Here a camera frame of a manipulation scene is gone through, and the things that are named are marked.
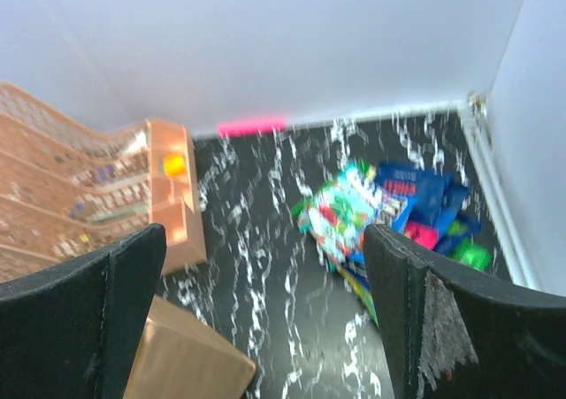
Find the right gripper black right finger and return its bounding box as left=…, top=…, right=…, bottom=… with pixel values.
left=363, top=225, right=565, bottom=398

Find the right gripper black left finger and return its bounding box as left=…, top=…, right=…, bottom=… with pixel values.
left=1, top=223, right=166, bottom=398

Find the yellow green fruit snack bag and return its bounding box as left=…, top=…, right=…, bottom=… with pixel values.
left=448, top=240, right=492, bottom=272

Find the red snack packet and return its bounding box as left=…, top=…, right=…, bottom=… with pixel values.
left=404, top=221, right=439, bottom=249

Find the brown paper bag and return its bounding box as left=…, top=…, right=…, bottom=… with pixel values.
left=124, top=295, right=256, bottom=399

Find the dark blue chips bag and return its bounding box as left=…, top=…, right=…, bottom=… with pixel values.
left=433, top=212, right=481, bottom=256
left=432, top=183, right=470, bottom=239

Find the teal snack packet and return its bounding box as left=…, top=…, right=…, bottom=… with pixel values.
left=292, top=160, right=385, bottom=268

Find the blue candy packet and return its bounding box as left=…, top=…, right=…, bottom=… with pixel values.
left=374, top=195, right=417, bottom=234

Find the green cassava chips bag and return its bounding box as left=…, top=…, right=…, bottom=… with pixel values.
left=292, top=197, right=379, bottom=326

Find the peach plastic file organizer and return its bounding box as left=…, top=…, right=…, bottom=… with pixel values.
left=1, top=82, right=207, bottom=281

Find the yellow object in organizer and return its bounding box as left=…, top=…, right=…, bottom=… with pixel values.
left=162, top=154, right=187, bottom=178

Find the pink tape strip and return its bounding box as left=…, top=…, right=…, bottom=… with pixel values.
left=217, top=118, right=287, bottom=137

